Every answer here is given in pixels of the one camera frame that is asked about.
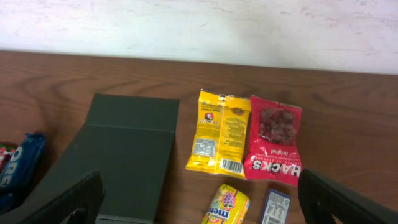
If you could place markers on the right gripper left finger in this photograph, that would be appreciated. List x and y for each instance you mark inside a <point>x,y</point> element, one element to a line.
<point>77,202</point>

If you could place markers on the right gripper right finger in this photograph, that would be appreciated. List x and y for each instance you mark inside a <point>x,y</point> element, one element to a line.
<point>322,200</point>

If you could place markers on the red Hacks candy bag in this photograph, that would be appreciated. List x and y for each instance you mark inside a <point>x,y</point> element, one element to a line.
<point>272,151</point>

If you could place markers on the blue Oreo cookie pack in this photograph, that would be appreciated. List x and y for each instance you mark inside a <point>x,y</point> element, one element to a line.
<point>19,171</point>

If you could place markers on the dark green box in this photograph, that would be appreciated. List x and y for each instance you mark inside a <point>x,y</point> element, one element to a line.
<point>128,139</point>

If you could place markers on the yellow Hacks candy bag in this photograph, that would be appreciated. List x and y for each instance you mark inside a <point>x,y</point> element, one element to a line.
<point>220,136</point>

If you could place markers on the small dark blue box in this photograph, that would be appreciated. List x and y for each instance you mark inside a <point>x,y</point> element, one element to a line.
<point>276,208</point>

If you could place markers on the red KitKat bar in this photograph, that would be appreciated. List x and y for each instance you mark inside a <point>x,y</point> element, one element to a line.
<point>5,155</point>

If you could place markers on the yellow Mentos roll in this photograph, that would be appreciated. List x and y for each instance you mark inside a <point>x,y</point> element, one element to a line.
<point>229,206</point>

